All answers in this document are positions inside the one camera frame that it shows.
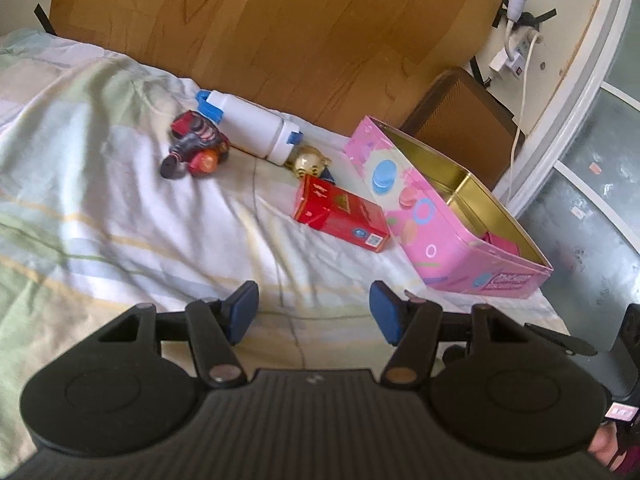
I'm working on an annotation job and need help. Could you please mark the white bottle with blue cap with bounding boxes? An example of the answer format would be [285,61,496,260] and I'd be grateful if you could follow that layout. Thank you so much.
[195,89,305,167]

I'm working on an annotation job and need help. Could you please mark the wooden headboard panel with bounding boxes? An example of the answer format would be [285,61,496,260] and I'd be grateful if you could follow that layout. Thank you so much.
[49,0,511,138]

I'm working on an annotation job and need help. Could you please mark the white power strip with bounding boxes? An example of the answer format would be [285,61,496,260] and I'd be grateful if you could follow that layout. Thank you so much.
[505,25,535,77]

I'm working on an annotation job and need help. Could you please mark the person's right hand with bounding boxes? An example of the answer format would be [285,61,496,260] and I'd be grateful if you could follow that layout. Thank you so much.
[587,422,632,476]

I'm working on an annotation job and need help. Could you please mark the white power cable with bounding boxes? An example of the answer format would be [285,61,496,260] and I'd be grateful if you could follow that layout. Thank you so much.
[506,34,545,198]

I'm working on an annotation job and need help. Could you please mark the red item inside tin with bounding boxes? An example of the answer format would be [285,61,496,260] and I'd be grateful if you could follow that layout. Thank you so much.
[482,230,523,262]

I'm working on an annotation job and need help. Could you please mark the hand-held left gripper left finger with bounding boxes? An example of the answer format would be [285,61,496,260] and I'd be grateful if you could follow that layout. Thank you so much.
[97,280,261,389]

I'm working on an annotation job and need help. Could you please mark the red cardboard box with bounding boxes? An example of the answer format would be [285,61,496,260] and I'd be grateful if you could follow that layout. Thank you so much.
[293,175,392,253]

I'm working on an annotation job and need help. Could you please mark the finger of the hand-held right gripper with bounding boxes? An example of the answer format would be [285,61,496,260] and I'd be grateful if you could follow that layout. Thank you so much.
[522,324,598,357]

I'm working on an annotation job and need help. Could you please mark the red and black toy car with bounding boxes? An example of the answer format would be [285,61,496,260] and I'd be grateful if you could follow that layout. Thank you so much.
[160,109,232,180]

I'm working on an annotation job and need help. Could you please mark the pink tin box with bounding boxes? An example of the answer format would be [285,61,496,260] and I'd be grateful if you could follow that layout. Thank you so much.
[344,116,555,297]

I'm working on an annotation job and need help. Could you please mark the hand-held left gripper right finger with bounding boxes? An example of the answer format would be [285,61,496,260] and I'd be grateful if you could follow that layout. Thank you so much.
[369,281,530,390]

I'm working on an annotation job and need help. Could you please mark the black tape strip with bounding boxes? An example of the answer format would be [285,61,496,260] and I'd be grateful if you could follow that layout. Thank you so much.
[492,6,558,29]
[33,3,57,37]

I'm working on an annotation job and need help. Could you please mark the pale striped bed sheet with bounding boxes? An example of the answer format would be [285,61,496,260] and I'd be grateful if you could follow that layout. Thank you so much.
[0,27,571,461]

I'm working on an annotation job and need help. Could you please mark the white plug adapter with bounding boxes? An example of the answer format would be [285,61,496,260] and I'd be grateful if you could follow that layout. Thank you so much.
[488,47,509,79]

